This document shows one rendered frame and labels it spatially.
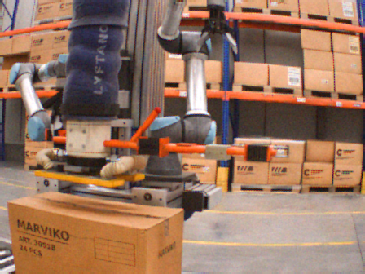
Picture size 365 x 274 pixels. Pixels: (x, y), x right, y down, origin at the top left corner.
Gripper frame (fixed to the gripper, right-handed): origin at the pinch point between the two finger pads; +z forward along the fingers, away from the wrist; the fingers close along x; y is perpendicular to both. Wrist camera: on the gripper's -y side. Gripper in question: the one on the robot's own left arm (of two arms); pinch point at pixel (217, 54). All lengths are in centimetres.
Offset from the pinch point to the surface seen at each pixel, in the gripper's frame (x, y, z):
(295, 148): -5, -672, 79
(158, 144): -10.9, 33.4, 32.8
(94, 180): -29, 43, 45
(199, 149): 1.9, 32.5, 33.7
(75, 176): -38, 42, 45
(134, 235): -14, 48, 60
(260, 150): 22, 33, 33
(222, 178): -125, -664, 130
